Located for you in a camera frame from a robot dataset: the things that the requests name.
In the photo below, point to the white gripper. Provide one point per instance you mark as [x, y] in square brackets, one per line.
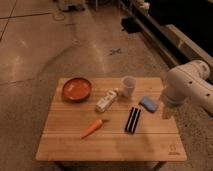
[168, 111]

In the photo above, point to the black white striped eraser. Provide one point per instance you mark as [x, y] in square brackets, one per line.
[132, 121]

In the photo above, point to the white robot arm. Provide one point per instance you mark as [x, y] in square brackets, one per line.
[189, 81]

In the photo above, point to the white ceramic cup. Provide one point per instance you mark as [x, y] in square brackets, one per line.
[128, 85]

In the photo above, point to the blue sponge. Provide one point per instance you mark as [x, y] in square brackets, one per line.
[149, 104]

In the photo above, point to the wooden table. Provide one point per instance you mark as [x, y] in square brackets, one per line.
[155, 138]

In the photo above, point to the white plastic bottle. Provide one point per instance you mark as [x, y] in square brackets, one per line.
[104, 103]

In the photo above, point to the orange carrot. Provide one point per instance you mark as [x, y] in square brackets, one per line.
[97, 124]

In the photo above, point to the metal shelf rack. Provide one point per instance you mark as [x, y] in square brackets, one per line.
[173, 44]

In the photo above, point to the red bowl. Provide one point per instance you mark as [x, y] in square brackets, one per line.
[77, 89]

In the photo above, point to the black box on floor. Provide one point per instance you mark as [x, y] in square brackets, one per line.
[130, 25]

